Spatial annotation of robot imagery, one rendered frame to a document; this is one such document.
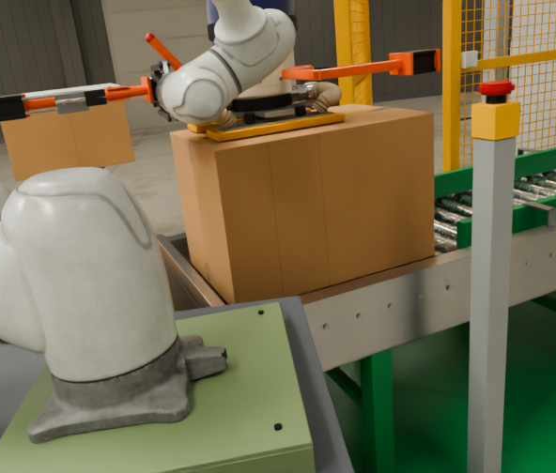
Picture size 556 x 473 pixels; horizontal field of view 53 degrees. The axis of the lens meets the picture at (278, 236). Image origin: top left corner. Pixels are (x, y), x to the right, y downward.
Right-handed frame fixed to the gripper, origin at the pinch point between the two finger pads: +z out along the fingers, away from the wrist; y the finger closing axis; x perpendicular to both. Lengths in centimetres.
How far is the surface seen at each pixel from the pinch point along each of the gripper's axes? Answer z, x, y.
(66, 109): -2.4, -21.3, 1.7
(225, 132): -14.1, 11.7, 10.9
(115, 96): -2.5, -9.9, 0.3
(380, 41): 681, 526, 16
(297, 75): -17.7, 29.7, -0.2
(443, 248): -16, 74, 55
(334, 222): -23, 34, 36
